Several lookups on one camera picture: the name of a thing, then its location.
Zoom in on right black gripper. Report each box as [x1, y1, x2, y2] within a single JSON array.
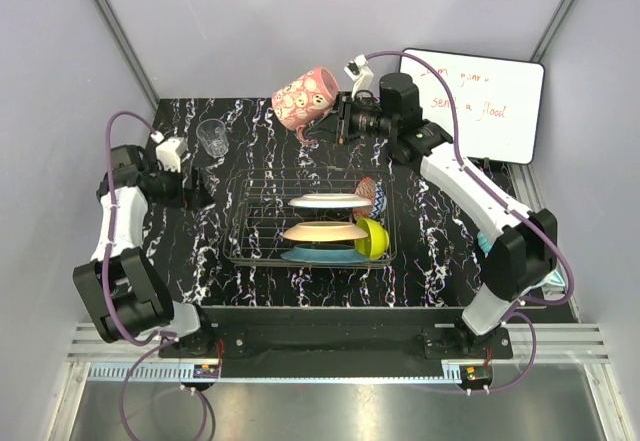
[[305, 92, 396, 147]]

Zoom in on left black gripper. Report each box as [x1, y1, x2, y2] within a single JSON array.
[[151, 160, 214, 211]]

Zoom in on pink mug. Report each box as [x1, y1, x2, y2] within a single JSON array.
[[271, 67, 339, 144]]

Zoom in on clear drinking glass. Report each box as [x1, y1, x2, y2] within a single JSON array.
[[196, 119, 229, 158]]

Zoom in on white watermelon pattern plate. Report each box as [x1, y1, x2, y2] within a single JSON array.
[[289, 193, 373, 209]]

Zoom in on red patterned blue zigzag bowl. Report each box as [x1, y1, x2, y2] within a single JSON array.
[[352, 177, 387, 221]]

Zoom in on black wire dish rack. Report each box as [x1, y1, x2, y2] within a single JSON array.
[[225, 166, 396, 269]]

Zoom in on orange bird plate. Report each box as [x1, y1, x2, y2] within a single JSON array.
[[283, 221, 368, 243]]

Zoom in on teal scalloped plate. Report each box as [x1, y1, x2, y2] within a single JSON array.
[[281, 244, 369, 265]]

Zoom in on lime green bowl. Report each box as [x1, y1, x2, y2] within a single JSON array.
[[354, 218, 390, 260]]

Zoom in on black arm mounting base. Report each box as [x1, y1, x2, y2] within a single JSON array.
[[160, 307, 513, 361]]

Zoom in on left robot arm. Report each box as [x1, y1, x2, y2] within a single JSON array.
[[73, 137, 216, 357]]

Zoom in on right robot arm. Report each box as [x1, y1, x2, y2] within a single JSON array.
[[300, 68, 560, 358]]

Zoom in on black marble pattern mat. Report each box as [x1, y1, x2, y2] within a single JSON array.
[[143, 98, 483, 308]]

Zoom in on white whiteboard with red writing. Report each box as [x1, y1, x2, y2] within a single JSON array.
[[405, 49, 545, 164]]

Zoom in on teal headphones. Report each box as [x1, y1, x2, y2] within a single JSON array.
[[477, 232, 566, 288]]

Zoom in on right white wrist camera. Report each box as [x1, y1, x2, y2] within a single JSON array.
[[344, 54, 374, 98]]

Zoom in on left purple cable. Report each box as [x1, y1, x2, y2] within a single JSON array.
[[97, 113, 216, 437]]

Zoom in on purple cable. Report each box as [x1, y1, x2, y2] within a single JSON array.
[[97, 113, 216, 437], [364, 50, 574, 392]]

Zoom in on grey slotted cable duct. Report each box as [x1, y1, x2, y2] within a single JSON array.
[[88, 361, 492, 386]]

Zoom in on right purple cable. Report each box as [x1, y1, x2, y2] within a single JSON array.
[[364, 50, 574, 392]]

